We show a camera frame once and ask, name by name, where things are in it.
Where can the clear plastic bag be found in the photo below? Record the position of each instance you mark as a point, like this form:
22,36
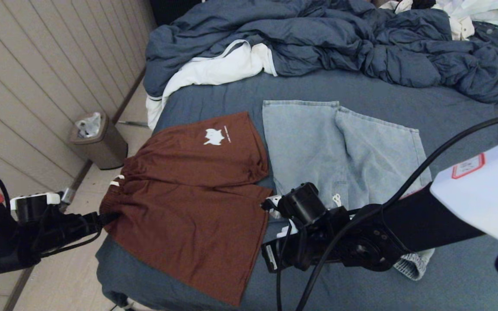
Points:
89,127

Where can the light blue denim shorts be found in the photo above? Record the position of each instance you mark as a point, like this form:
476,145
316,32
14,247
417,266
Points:
309,142

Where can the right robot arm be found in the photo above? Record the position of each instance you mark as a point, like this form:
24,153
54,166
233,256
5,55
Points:
482,194

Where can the brown shorts with white print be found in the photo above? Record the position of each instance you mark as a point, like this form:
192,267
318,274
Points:
188,207

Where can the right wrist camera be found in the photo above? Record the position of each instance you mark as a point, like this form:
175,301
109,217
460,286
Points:
303,201

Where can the white clothes pile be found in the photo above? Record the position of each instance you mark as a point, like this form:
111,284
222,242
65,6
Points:
469,13

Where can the black furniture panel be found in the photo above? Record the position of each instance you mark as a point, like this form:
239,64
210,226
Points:
171,11

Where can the black garment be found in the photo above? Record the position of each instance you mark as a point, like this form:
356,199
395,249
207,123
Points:
422,3

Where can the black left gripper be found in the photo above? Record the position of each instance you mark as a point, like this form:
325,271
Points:
67,226

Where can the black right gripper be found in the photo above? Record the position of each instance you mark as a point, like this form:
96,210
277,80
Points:
309,246

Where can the crumpled blue duvet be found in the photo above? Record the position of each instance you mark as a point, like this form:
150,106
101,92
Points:
318,34

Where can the brown trash bin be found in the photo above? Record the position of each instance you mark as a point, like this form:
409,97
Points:
105,149

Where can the bed with blue sheet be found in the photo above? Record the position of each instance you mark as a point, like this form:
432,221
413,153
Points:
469,108

